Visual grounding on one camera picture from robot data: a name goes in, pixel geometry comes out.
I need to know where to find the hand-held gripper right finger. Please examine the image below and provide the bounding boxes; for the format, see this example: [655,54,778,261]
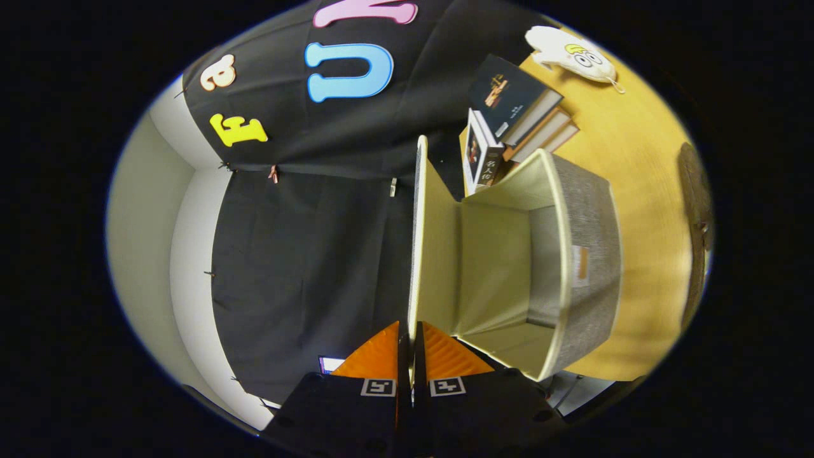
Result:
[412,321,568,458]

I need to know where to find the grey fabric storage box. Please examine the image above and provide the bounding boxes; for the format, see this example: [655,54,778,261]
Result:
[407,135,623,382]

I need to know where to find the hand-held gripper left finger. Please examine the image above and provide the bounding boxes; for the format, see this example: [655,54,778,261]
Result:
[262,321,413,458]

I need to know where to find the white plush toy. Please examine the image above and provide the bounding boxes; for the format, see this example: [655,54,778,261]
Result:
[525,25,626,95]

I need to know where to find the brown cover book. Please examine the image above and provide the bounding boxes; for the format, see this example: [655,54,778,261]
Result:
[509,121,581,165]
[502,107,571,161]

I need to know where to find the dark cover book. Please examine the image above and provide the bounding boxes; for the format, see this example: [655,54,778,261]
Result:
[469,53,564,148]

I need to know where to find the brown fuzzy shoe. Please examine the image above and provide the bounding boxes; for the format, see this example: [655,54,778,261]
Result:
[677,142,714,331]

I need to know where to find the white cover book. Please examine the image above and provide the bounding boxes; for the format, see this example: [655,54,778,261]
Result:
[463,108,506,197]

